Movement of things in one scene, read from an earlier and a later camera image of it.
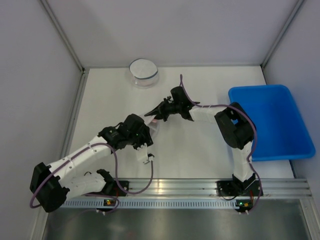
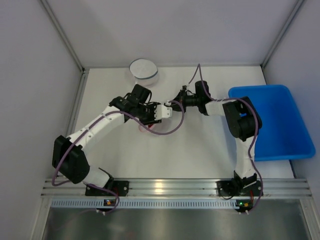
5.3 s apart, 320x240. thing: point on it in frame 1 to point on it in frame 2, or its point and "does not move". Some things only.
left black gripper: (144, 133) to (148, 115)
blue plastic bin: (281, 132) does not move
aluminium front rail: (193, 188) does not move
